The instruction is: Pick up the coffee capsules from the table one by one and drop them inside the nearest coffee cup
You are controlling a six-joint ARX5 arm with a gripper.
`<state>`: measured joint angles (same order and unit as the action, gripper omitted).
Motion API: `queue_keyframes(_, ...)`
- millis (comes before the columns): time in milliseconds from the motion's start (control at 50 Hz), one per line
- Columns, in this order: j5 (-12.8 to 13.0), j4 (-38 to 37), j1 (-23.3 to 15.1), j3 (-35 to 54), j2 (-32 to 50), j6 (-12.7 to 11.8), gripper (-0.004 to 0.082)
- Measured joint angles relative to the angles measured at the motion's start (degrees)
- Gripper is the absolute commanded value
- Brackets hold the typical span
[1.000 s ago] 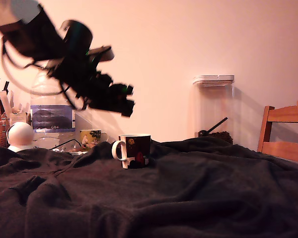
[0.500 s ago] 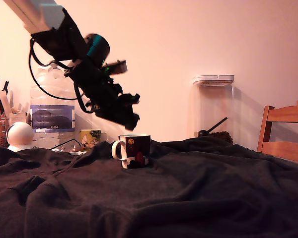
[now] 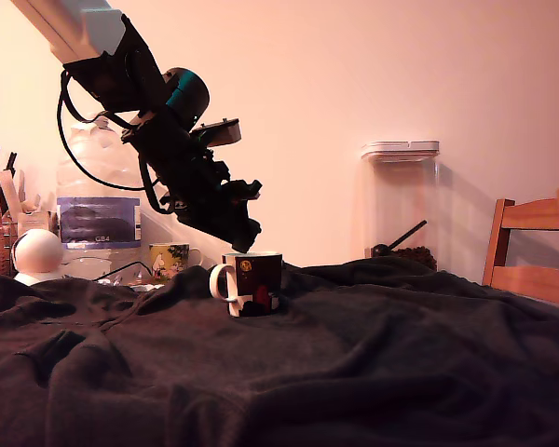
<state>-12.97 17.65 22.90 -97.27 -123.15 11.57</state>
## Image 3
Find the yellow cartoon print mug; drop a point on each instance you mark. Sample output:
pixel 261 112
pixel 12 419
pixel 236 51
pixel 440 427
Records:
pixel 167 261

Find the small white round camera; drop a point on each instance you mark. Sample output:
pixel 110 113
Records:
pixel 37 253

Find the black scoop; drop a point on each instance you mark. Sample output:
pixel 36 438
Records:
pixel 403 239

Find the small pale box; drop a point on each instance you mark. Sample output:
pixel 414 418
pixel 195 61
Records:
pixel 33 221

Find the large clear water bottle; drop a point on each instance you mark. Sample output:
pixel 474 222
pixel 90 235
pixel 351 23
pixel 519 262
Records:
pixel 98 219

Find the clear glass bowl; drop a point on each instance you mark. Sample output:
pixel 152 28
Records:
pixel 86 267

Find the pale grey camera box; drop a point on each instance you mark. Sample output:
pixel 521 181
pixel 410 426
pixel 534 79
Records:
pixel 221 132

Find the coffee beans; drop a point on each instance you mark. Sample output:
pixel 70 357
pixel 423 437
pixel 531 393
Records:
pixel 419 257

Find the wooden chair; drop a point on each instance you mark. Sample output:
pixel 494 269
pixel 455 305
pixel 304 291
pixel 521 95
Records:
pixel 531 274

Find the dark blanket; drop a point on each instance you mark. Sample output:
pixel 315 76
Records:
pixel 354 363

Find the clear jar with white lid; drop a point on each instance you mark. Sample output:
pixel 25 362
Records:
pixel 400 195

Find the white paper packet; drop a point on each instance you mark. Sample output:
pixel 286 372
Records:
pixel 10 193

